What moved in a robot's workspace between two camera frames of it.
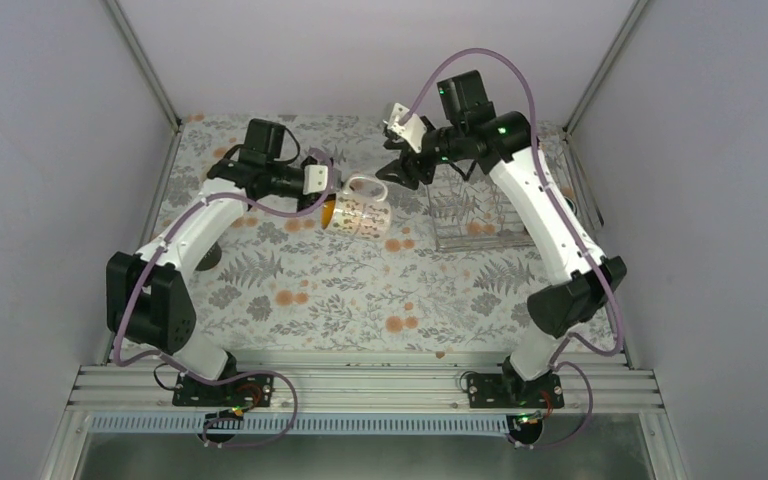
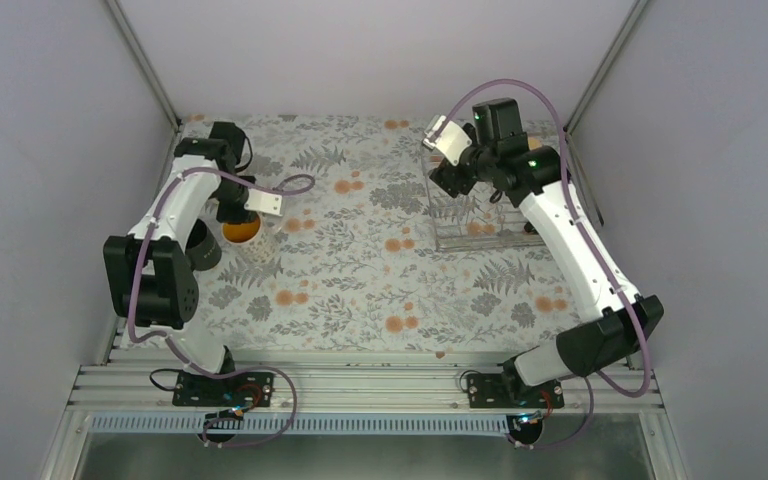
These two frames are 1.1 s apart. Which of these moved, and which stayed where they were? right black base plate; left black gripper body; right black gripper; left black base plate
Moved: right black gripper; left black gripper body
Stayed: left black base plate; right black base plate
